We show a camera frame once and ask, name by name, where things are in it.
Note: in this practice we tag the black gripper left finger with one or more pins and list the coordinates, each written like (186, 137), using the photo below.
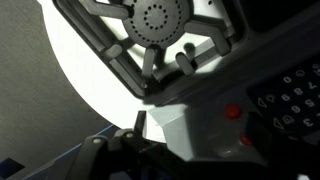
(133, 150)

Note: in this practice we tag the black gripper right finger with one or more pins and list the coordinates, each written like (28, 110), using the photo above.
(283, 156)

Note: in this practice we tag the small red stove button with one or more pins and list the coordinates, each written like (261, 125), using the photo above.
(246, 140)
(232, 111)

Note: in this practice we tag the black stove keypad panel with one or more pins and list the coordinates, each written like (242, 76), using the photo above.
(293, 103)

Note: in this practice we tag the grey toy stove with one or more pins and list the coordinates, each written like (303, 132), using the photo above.
(200, 133)

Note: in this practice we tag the black burner grate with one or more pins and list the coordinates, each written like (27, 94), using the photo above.
(123, 71)

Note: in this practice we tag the grey perforated burner cap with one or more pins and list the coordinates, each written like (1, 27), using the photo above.
(155, 23)

